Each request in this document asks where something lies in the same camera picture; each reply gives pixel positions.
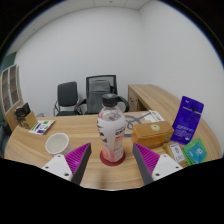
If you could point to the flat round red coaster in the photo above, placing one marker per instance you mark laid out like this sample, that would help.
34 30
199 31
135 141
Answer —
104 161

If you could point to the purple foil pouch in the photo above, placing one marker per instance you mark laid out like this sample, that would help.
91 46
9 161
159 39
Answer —
187 121

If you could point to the wooden side desk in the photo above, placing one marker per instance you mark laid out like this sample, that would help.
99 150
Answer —
156 96

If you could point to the black leather chair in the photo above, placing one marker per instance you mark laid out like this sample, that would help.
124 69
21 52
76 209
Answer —
4 135

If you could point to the dark grey office chair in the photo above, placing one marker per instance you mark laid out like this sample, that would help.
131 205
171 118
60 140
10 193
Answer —
67 94

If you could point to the speckled white mug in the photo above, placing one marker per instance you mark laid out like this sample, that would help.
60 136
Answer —
57 144

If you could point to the black mesh office chair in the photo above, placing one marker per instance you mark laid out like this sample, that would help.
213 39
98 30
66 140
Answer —
98 86

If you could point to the brown cardboard box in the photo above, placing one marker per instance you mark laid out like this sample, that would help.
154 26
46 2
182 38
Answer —
151 135

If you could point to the green packet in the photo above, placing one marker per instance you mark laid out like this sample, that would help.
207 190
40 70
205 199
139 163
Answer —
196 151

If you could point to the small yellow labelled box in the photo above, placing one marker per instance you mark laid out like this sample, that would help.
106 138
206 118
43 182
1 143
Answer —
176 152

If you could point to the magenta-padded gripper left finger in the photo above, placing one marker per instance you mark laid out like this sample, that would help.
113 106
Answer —
61 166

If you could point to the wooden holder with black boxes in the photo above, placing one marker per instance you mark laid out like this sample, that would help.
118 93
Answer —
25 116

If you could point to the wooden glass-door shelf cabinet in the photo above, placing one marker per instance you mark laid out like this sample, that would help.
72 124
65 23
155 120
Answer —
10 93

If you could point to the white green purple leaflet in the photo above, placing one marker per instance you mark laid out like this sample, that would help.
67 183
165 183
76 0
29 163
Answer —
42 127

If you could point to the clear black-capped drink bottle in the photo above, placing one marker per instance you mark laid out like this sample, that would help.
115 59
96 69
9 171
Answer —
111 130

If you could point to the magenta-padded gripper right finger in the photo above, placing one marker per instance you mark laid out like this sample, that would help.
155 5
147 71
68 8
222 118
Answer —
161 166

